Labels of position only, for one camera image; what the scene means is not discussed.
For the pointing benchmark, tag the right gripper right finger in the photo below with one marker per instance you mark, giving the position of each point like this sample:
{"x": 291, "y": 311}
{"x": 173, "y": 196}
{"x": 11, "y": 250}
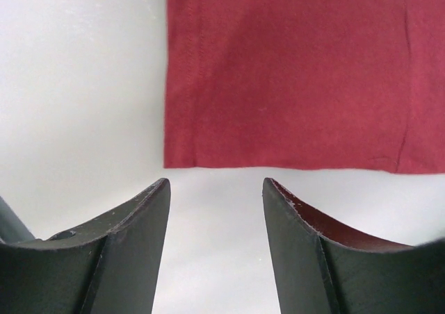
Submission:
{"x": 322, "y": 265}

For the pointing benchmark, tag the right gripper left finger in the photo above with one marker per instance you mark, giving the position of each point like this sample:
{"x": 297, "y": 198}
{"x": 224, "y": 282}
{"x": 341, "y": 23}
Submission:
{"x": 109, "y": 264}

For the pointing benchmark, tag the dark red t shirt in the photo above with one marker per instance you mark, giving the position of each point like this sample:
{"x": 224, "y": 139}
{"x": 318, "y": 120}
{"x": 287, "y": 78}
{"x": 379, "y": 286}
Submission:
{"x": 305, "y": 84}

